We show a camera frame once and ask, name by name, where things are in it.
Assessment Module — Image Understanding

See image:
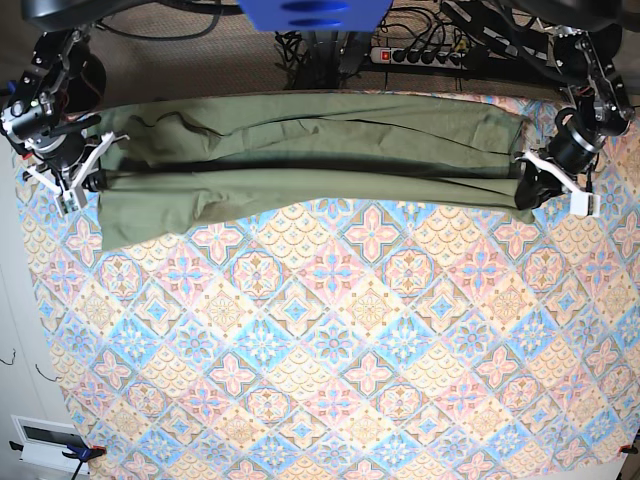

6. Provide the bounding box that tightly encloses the white power strip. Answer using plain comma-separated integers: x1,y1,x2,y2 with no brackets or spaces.
369,47,463,70

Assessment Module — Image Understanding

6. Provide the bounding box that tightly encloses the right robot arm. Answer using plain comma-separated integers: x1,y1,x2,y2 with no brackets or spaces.
1,25,106,192

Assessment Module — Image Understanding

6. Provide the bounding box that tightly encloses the orange clamp lower right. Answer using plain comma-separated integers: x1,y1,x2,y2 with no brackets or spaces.
619,444,639,455

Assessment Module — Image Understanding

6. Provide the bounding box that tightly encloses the patterned tablecloth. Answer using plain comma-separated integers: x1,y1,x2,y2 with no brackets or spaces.
16,126,639,479

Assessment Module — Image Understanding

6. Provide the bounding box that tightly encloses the white wall box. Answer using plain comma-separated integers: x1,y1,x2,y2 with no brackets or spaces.
11,415,85,473

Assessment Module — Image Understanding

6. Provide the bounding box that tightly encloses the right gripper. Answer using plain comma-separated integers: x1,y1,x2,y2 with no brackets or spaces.
24,132,108,193

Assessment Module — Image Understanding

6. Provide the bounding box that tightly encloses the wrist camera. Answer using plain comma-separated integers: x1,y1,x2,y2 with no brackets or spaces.
56,187,88,217
570,191,601,217

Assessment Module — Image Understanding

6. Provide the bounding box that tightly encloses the blue orange clamp lower left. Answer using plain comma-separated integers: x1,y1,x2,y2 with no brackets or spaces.
9,441,106,479

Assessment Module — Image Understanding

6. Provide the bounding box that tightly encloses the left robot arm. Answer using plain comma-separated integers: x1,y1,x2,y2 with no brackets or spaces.
515,25,635,216

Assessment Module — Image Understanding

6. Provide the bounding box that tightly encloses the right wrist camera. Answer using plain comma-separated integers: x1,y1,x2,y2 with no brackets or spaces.
56,187,88,217

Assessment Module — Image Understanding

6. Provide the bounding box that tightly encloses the green t-shirt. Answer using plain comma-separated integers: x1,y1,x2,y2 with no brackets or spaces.
97,92,533,250

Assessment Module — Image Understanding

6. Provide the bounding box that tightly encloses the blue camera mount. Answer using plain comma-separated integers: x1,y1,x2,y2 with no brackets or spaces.
238,0,392,33

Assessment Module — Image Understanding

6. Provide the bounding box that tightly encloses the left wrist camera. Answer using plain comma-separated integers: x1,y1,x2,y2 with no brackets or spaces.
570,191,601,217

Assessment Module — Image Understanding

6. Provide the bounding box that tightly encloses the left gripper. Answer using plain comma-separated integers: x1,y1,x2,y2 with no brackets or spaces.
514,124,605,210

